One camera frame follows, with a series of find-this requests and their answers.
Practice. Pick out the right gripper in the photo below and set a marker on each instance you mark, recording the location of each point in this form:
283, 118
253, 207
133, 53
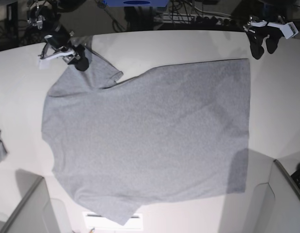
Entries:
59, 45

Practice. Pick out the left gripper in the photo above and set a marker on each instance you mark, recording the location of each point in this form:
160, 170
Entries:
264, 28

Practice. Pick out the grey T-shirt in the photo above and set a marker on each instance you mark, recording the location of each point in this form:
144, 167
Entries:
173, 133

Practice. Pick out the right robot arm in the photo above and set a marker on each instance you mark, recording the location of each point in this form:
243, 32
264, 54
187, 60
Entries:
45, 18

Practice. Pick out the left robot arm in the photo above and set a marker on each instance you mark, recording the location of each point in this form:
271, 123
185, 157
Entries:
270, 10

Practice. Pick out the blue box at top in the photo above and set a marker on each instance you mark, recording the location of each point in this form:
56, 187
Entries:
133, 3

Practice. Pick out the black power strip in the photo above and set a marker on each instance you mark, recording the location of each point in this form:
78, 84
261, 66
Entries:
214, 21

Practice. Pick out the grey partition right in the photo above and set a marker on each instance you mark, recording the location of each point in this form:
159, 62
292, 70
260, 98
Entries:
275, 205

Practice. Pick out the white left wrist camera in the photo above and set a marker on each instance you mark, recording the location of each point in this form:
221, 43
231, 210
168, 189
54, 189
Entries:
289, 29

